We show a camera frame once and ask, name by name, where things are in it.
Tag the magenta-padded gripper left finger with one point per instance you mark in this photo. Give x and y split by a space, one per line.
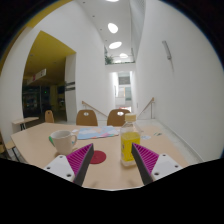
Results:
61 165

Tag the flat round red coaster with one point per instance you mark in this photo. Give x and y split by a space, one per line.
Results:
99 157

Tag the white ceramic mug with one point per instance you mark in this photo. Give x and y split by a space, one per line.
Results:
62 141

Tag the white hanging sign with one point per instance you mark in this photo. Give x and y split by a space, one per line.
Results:
36 76

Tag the wooden chair with round cutout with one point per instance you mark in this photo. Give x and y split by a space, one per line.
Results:
86 119
115 119

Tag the white sticker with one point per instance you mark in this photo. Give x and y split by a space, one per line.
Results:
75 130
145 137

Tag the green potted plant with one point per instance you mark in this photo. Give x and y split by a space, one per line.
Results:
108 60

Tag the yellow drink bottle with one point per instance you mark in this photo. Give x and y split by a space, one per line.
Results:
129 143

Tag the round ceiling lights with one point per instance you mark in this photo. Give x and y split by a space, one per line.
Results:
113 28

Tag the small distant wooden chair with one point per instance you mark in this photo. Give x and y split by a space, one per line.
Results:
49 116

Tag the wooden stair handrail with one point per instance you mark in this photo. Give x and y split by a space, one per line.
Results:
146 105
95 109

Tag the dark patterned sticker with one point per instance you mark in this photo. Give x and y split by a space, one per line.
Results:
157 134

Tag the light wooden side table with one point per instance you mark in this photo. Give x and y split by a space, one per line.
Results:
25 120

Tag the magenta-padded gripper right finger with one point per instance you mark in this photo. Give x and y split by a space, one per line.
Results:
165 165

